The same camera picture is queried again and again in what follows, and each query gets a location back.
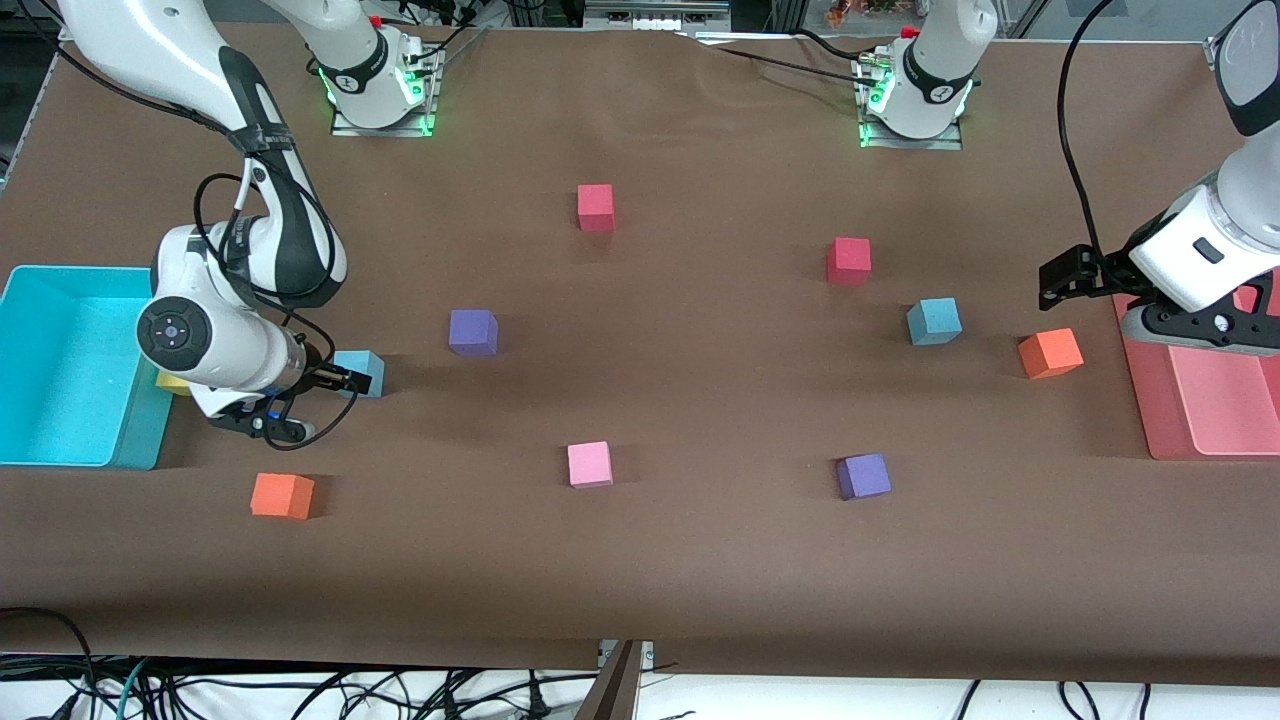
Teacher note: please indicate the blue foam cube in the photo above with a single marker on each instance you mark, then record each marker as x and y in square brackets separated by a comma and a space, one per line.
[366, 360]
[934, 321]

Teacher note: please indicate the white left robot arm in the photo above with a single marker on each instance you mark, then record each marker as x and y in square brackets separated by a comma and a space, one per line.
[940, 70]

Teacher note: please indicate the orange foam cube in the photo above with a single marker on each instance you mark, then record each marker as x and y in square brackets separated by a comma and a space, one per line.
[280, 495]
[1050, 353]

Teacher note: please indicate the yellow foam cube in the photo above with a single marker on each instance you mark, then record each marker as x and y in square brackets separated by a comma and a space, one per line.
[172, 384]

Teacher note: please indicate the purple foam cube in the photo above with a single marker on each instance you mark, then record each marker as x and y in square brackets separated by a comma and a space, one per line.
[863, 476]
[472, 333]

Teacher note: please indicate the pink plastic bin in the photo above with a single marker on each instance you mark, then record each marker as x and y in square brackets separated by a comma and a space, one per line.
[1220, 420]

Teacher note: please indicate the red foam cube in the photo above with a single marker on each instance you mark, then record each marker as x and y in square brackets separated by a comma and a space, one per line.
[595, 205]
[848, 260]

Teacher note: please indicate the cyan plastic bin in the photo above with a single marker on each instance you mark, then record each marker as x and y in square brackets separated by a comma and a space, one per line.
[60, 380]

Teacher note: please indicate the pink foam cube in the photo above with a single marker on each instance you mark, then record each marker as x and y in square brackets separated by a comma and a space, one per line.
[590, 464]

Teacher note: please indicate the brown table cover sheet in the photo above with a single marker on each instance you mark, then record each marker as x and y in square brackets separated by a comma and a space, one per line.
[700, 560]

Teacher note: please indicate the dark brown angled bar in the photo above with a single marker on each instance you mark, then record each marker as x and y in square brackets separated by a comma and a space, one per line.
[615, 695]

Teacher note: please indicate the grey power strip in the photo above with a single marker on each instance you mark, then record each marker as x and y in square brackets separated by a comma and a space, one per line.
[650, 15]

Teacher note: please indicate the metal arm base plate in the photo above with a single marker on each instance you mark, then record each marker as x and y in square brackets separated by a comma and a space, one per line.
[345, 128]
[950, 142]

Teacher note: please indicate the small metal bracket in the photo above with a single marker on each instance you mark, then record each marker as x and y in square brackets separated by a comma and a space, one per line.
[648, 652]

